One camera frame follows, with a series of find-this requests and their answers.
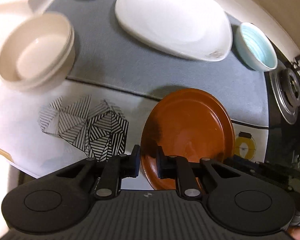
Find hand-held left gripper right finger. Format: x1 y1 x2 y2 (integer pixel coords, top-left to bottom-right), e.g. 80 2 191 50
156 146 238 201

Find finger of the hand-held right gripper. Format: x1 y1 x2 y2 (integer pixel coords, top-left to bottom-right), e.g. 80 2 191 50
225 154 300 182

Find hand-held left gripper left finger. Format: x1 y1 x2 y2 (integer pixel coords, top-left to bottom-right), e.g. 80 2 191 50
55 144 142 201

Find brown round plate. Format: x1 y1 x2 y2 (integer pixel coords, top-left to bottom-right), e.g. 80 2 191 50
141 88 236 191

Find black gas stove top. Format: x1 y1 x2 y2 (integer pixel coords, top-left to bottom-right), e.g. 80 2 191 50
264 42 300 180

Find gas stove burner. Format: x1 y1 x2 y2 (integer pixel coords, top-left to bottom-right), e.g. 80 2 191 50
269 67 300 125

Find grey drying mat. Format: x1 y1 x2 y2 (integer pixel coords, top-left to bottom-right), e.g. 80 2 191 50
27 0 269 128

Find light blue ribbed bowl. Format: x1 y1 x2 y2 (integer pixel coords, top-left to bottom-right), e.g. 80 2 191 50
234 22 278 72

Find white geometric print mat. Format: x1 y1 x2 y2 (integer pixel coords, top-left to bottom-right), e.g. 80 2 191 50
0 79 269 179

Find large white oval plate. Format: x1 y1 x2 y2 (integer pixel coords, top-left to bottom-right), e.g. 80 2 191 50
114 0 233 62

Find cream bowl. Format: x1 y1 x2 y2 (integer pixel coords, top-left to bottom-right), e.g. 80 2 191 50
0 13 76 92

